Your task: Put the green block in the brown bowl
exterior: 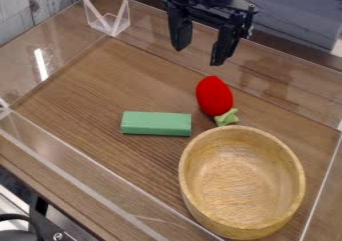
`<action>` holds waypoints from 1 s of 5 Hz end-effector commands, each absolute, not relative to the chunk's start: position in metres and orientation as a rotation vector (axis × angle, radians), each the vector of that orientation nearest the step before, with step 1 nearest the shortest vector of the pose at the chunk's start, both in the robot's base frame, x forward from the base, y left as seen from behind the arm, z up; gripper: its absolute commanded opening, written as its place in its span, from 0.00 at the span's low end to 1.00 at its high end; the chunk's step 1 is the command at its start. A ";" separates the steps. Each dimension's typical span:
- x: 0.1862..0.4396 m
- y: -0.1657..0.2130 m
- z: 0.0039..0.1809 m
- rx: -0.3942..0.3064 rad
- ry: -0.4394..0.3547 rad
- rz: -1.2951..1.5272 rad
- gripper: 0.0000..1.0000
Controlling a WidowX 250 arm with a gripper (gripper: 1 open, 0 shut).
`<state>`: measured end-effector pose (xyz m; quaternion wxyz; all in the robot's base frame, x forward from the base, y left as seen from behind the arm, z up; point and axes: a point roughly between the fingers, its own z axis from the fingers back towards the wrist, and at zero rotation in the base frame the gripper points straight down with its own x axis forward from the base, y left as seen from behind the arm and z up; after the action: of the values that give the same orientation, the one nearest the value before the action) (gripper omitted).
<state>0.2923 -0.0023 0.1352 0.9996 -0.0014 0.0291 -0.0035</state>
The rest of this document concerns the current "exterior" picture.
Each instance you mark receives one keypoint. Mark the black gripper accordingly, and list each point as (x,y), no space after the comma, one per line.
(230,16)

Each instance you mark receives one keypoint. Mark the green rectangular block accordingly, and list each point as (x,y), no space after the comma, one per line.
(156,123)

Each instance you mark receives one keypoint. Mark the light wooden bowl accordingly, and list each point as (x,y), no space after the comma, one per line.
(242,182)

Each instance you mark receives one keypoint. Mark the red plush strawberry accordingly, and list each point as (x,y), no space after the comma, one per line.
(215,100)

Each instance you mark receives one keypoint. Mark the clear acrylic corner bracket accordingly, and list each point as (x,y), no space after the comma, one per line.
(108,23)

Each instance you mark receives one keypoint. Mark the clear acrylic tray wall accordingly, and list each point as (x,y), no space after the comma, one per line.
(100,200)

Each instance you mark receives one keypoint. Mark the black table leg bracket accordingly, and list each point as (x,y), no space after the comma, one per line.
(50,231)

